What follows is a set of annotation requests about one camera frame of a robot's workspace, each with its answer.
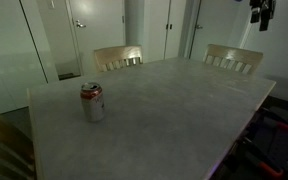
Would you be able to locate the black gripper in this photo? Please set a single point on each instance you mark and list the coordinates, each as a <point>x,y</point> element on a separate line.
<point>266,5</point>

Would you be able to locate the red and silver soda can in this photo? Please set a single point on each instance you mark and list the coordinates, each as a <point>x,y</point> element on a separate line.
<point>92,104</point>

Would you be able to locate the white closet door leaf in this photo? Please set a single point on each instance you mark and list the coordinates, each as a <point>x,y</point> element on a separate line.
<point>155,31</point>
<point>176,31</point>

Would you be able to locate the black closet door pulls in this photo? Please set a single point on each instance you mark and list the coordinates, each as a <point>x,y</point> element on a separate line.
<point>169,26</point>

